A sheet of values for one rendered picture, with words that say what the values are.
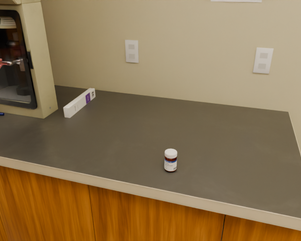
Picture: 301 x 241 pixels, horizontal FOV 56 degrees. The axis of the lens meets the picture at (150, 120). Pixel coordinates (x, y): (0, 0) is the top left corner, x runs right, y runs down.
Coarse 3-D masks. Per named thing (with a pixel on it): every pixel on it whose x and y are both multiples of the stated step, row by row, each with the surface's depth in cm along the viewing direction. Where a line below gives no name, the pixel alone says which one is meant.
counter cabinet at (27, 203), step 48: (0, 192) 112; (48, 192) 103; (96, 192) 96; (0, 240) 128; (48, 240) 117; (96, 240) 107; (144, 240) 99; (192, 240) 92; (240, 240) 86; (288, 240) 80
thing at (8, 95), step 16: (0, 16) 107; (16, 16) 104; (0, 32) 110; (16, 32) 107; (0, 48) 113; (16, 48) 111; (16, 64) 114; (0, 80) 121; (16, 80) 118; (0, 96) 125; (16, 96) 122; (32, 96) 118
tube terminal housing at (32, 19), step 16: (32, 0) 109; (32, 16) 110; (32, 32) 111; (32, 48) 112; (32, 64) 114; (48, 64) 123; (32, 80) 118; (48, 80) 125; (48, 96) 126; (16, 112) 128; (32, 112) 125; (48, 112) 128
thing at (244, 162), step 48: (96, 96) 149; (144, 96) 149; (0, 144) 106; (48, 144) 106; (96, 144) 106; (144, 144) 105; (192, 144) 105; (240, 144) 105; (288, 144) 105; (144, 192) 85; (192, 192) 82; (240, 192) 82; (288, 192) 82
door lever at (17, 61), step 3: (3, 60) 111; (15, 60) 111; (18, 60) 112; (0, 63) 110; (3, 63) 110; (6, 63) 109; (9, 63) 108; (12, 63) 110; (15, 63) 111; (18, 63) 113
